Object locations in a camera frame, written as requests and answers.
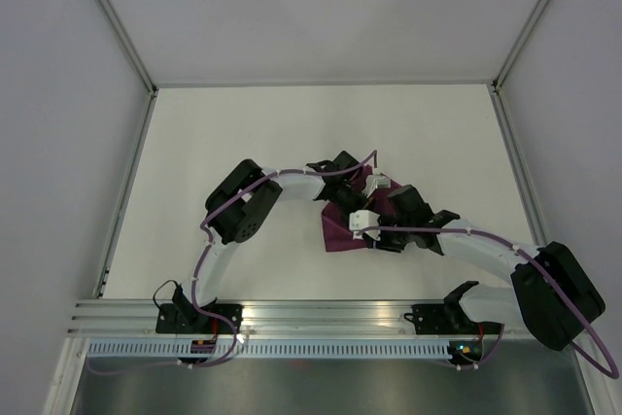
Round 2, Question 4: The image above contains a white slotted cable duct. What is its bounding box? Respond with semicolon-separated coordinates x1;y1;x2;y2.
86;338;481;360

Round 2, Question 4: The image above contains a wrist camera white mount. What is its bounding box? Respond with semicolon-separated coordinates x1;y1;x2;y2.
348;210;380;241
364;167;392;197

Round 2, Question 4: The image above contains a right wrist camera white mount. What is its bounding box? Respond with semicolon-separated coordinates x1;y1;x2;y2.
348;210;380;241

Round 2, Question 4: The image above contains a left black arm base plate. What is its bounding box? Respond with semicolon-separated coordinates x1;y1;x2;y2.
155;302;243;335

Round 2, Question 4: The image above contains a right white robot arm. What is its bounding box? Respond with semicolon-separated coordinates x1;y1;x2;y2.
364;185;605;351

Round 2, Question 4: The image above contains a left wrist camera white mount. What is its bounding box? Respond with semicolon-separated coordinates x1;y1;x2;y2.
364;167;392;197

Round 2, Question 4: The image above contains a right aluminium frame post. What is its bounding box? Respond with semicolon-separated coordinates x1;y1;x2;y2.
490;0;553;94

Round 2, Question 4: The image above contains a left aluminium frame post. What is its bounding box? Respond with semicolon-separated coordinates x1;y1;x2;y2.
94;0;157;96

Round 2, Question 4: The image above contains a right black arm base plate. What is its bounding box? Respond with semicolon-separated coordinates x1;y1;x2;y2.
403;303;501;335

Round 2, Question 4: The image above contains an aluminium frame post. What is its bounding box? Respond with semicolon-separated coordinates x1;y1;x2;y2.
490;0;553;94
94;0;157;96

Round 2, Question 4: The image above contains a purple satin napkin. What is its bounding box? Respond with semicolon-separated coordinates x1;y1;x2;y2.
321;166;401;253

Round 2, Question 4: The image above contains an aluminium front rail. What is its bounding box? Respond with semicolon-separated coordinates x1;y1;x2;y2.
66;300;597;338

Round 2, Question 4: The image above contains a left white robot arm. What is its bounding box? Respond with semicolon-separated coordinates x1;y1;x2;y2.
154;151;376;334

